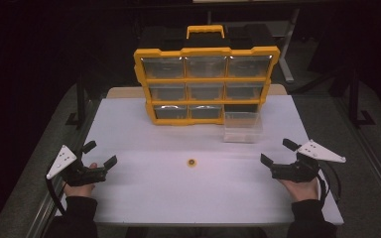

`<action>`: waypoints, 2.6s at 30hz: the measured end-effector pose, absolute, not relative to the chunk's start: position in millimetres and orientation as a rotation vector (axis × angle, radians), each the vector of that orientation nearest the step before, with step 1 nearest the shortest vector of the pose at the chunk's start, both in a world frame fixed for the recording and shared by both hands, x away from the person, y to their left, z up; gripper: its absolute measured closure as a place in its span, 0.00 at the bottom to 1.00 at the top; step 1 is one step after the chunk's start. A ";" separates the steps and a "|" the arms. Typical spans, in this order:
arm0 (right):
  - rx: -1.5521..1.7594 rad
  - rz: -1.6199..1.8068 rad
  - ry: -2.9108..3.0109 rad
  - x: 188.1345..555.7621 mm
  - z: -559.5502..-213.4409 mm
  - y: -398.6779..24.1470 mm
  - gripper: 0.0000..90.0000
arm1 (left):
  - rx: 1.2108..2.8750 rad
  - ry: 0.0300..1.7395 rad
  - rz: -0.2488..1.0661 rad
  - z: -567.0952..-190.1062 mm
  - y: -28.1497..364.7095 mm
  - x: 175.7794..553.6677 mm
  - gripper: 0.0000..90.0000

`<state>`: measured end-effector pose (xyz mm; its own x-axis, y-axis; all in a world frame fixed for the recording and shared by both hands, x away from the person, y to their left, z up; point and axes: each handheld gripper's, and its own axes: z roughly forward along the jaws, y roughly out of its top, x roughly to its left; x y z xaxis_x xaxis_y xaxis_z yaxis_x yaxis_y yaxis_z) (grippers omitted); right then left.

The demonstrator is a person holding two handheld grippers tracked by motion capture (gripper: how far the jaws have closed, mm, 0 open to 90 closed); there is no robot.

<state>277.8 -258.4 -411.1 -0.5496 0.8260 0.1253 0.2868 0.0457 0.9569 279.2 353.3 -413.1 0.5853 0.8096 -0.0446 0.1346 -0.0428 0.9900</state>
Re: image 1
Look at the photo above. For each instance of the group of clear drawers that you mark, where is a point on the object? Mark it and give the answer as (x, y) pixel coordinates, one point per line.
(164, 67)

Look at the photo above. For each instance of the person's left hand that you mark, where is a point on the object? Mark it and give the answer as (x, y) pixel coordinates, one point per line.
(79, 191)

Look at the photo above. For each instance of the grey metal desk leg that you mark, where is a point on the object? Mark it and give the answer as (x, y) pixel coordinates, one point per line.
(287, 56)

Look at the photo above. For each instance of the black metal stand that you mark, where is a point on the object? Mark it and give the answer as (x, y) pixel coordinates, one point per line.
(354, 99)
(80, 105)

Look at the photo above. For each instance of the yellow parts organizer cabinet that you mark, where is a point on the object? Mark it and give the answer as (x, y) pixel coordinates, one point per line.
(205, 80)

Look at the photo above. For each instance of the person's right hand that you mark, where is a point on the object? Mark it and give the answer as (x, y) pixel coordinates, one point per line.
(302, 191)

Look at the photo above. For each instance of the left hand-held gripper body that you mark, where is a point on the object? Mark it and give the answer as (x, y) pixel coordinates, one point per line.
(79, 173)

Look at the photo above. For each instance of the clear plastic bin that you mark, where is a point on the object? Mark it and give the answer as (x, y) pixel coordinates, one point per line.
(243, 129)

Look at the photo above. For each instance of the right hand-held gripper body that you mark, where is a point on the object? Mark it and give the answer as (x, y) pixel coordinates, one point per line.
(297, 172)

